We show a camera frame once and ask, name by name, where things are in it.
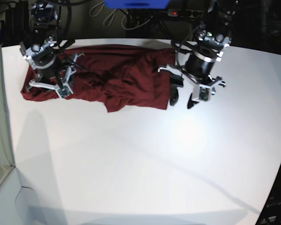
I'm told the blue box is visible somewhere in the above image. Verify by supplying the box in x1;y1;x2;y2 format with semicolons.
104;0;170;9

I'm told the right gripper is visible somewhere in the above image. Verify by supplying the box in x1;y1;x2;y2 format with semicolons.
26;53;84;99

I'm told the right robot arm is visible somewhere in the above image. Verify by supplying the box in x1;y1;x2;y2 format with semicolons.
20;0;84;99

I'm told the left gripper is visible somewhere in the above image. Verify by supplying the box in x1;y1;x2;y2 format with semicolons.
158;51;226;109

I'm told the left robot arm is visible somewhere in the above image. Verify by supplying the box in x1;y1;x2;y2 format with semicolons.
158;0;238;109

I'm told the white cable loop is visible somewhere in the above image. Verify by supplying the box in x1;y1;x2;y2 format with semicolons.
89;4;153;30

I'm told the black power strip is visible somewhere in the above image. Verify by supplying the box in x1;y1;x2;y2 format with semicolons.
167;9;202;18

